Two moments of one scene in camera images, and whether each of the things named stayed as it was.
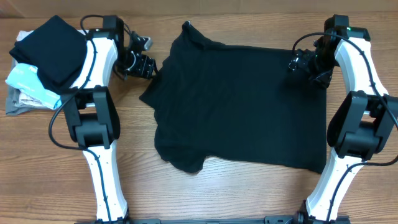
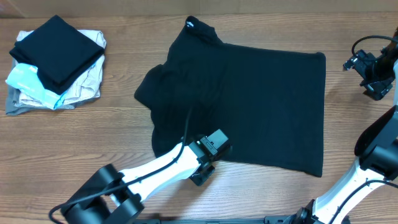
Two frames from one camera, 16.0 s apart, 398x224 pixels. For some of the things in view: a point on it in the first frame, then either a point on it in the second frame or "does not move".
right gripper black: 299,60 -> 379,89
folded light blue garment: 24,76 does not move
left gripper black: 144,68 -> 201,179
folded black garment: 58,50 does not move
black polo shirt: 212,99 does not move
